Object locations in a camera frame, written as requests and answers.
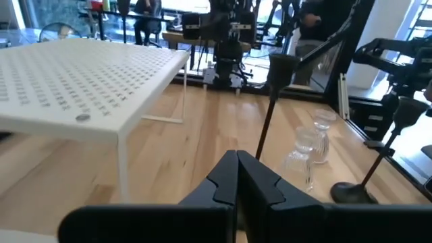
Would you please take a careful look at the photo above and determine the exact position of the black drawer cabinet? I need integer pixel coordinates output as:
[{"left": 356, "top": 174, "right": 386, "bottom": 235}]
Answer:
[{"left": 348, "top": 96, "right": 398, "bottom": 142}]

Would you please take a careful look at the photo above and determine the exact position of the black aluminium table frame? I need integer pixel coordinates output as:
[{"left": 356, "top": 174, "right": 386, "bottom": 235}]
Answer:
[{"left": 170, "top": 0, "right": 432, "bottom": 200}]

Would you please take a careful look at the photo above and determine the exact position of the clear ribbed glass candle holder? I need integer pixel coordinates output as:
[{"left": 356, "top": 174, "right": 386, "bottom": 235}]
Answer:
[
  {"left": 309, "top": 108, "right": 338, "bottom": 165},
  {"left": 279, "top": 126, "right": 319, "bottom": 194}
]

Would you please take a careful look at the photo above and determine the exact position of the white perforated metal shelf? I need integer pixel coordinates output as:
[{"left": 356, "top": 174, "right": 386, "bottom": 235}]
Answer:
[{"left": 0, "top": 36, "right": 191, "bottom": 204}]

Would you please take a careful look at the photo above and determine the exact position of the person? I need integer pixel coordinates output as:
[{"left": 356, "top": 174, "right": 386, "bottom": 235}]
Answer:
[
  {"left": 292, "top": 0, "right": 342, "bottom": 87},
  {"left": 133, "top": 0, "right": 163, "bottom": 47}
]

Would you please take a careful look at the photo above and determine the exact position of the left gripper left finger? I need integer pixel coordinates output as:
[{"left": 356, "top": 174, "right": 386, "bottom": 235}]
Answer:
[{"left": 178, "top": 150, "right": 239, "bottom": 243}]

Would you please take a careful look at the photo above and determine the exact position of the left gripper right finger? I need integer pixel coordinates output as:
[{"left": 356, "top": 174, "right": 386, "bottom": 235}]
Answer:
[{"left": 237, "top": 150, "right": 325, "bottom": 243}]

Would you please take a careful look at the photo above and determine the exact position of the short black candlestick holder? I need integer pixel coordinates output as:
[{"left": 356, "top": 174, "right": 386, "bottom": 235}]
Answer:
[{"left": 329, "top": 97, "right": 430, "bottom": 205}]

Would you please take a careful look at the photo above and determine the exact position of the wooden background table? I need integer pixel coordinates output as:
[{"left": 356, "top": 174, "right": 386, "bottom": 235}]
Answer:
[{"left": 161, "top": 31, "right": 252, "bottom": 53}]

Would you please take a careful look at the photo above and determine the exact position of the black table clip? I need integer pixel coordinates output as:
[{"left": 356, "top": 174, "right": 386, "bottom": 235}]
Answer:
[{"left": 363, "top": 139, "right": 396, "bottom": 157}]

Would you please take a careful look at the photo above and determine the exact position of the white aluminium profile bar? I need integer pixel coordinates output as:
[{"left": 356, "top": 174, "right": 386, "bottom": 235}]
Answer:
[{"left": 337, "top": 72, "right": 351, "bottom": 119}]

